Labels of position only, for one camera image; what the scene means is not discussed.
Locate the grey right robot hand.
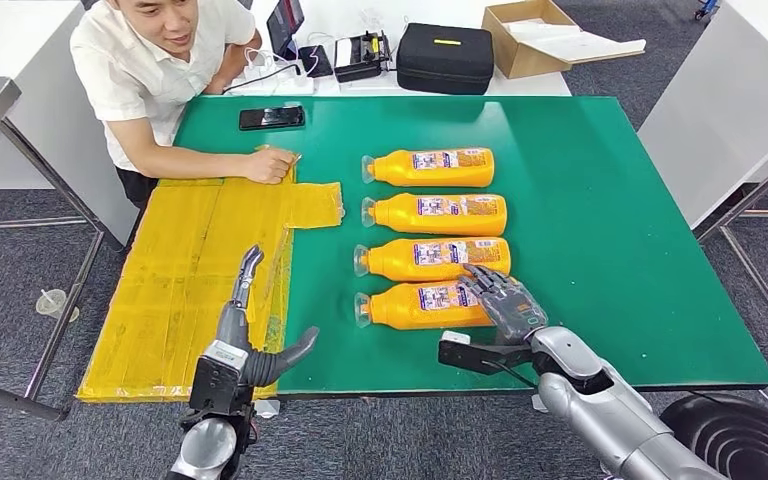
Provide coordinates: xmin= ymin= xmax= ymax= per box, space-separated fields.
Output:
xmin=458 ymin=264 xmax=550 ymax=346

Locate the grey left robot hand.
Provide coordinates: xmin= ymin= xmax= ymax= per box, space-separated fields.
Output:
xmin=214 ymin=245 xmax=320 ymax=389

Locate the person's right hand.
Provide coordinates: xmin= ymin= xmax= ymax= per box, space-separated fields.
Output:
xmin=241 ymin=146 xmax=299 ymax=185

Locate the orange detergent bottle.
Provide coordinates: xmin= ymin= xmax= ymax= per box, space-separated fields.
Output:
xmin=352 ymin=238 xmax=512 ymax=284
xmin=360 ymin=146 xmax=496 ymax=189
xmin=353 ymin=280 xmax=498 ymax=331
xmin=360 ymin=192 xmax=509 ymax=238

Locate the black smartphone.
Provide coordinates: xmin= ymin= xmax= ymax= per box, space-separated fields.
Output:
xmin=238 ymin=105 xmax=306 ymax=132

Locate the yellow taped cardboard sheet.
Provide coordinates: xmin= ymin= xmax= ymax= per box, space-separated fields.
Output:
xmin=76 ymin=144 xmax=346 ymax=404

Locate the white power strip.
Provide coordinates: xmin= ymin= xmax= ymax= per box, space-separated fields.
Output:
xmin=224 ymin=56 xmax=316 ymax=96

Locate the green table mat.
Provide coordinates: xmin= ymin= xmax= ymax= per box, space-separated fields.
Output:
xmin=173 ymin=94 xmax=768 ymax=399

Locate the small black flat device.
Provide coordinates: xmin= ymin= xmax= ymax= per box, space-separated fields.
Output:
xmin=297 ymin=44 xmax=334 ymax=79

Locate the black label printer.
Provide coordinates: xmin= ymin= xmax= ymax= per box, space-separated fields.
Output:
xmin=332 ymin=30 xmax=393 ymax=84

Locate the black tablet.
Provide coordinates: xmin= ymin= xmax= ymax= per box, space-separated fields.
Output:
xmin=265 ymin=0 xmax=306 ymax=60

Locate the person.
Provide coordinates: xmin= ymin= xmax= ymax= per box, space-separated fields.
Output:
xmin=69 ymin=0 xmax=302 ymax=207

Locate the clear plastic cup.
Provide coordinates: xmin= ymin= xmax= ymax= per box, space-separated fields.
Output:
xmin=34 ymin=288 xmax=81 ymax=324

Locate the black zippered carrying case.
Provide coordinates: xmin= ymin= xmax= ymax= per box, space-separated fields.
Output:
xmin=395 ymin=22 xmax=495 ymax=96

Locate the white desk with grey panel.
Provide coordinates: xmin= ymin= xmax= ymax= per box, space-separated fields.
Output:
xmin=0 ymin=0 xmax=141 ymax=248

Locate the brown cardboard box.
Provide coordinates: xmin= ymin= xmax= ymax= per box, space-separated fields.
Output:
xmin=481 ymin=0 xmax=581 ymax=80

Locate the white foam sheet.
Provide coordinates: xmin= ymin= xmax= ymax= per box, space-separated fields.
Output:
xmin=503 ymin=18 xmax=648 ymax=66

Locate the black round stool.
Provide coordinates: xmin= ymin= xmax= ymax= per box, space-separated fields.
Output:
xmin=658 ymin=394 xmax=768 ymax=480

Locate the white table with metal legs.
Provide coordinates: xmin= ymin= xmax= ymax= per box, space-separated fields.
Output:
xmin=636 ymin=0 xmax=768 ymax=372

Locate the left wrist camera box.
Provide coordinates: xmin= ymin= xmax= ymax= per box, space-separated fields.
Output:
xmin=188 ymin=339 xmax=253 ymax=415

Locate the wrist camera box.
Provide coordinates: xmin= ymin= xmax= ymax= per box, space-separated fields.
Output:
xmin=436 ymin=330 xmax=538 ymax=378
xmin=188 ymin=339 xmax=253 ymax=415

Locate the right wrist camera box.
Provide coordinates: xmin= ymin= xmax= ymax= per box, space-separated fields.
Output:
xmin=436 ymin=330 xmax=538 ymax=378

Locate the black cable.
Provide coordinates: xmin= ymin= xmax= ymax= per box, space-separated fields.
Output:
xmin=221 ymin=62 xmax=302 ymax=95

